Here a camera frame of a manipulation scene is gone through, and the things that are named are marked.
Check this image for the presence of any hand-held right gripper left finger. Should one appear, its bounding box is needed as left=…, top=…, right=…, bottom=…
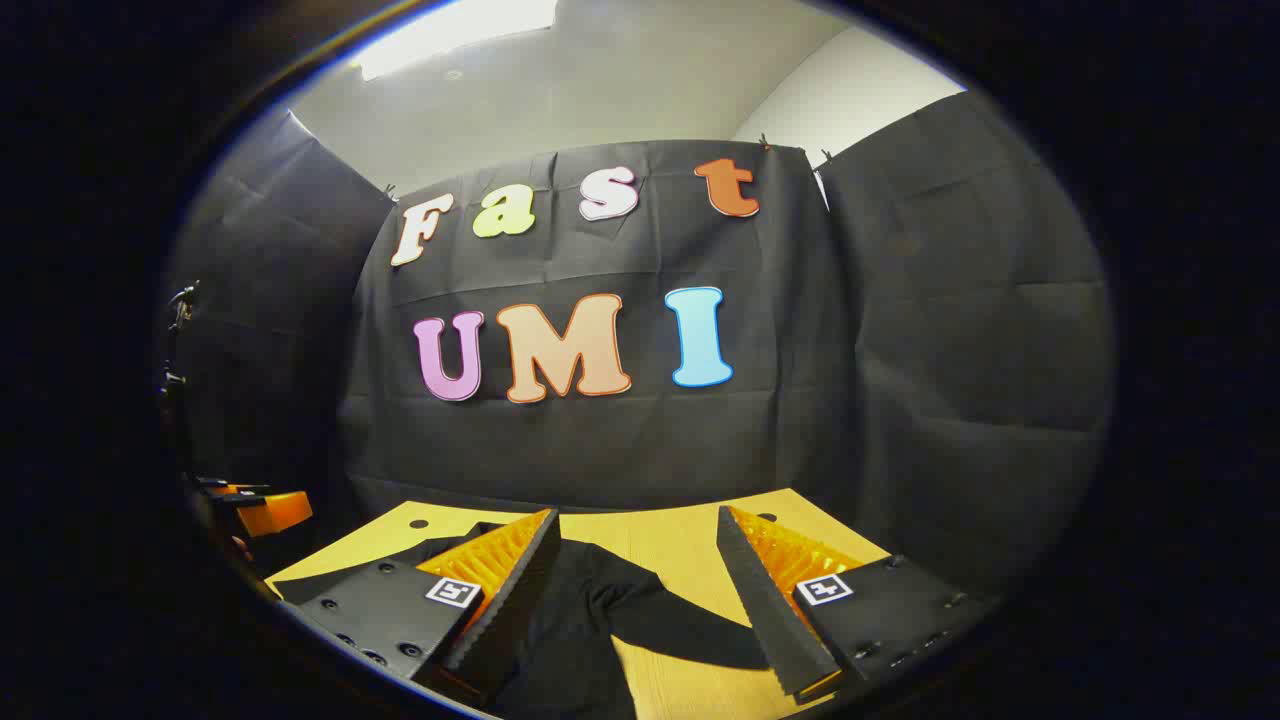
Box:
left=275, top=507, right=563, bottom=706

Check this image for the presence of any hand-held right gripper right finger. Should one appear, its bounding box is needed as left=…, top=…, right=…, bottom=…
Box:
left=716, top=505, right=1001, bottom=701

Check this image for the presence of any black backdrop cloth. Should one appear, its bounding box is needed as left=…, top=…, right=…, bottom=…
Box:
left=165, top=92, right=1116, bottom=601

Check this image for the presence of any black buttoned jacket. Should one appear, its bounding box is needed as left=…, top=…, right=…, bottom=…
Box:
left=272, top=520, right=773, bottom=720

